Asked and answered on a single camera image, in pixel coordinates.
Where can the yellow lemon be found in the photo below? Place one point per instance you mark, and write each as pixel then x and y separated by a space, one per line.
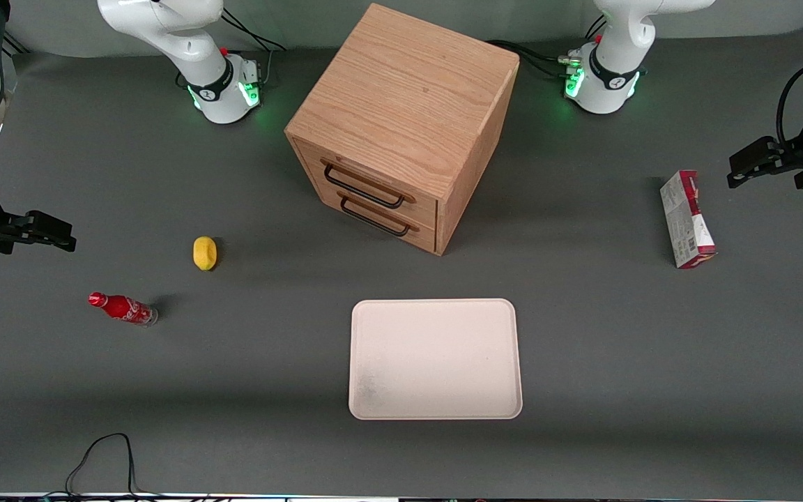
pixel 205 253

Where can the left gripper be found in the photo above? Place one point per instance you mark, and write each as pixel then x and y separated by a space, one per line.
pixel 789 157

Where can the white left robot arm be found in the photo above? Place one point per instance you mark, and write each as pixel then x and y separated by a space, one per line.
pixel 614 70

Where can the red cookie box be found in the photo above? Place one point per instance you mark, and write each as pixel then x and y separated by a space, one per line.
pixel 686 219

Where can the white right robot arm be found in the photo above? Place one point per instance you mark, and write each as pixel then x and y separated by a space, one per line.
pixel 164 21

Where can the wooden two-drawer cabinet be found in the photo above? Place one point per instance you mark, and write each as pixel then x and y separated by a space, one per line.
pixel 408 104

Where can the red cola bottle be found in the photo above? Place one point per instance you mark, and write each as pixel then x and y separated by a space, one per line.
pixel 123 307

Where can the beige plastic tray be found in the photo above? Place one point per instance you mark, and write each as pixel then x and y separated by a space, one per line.
pixel 435 359

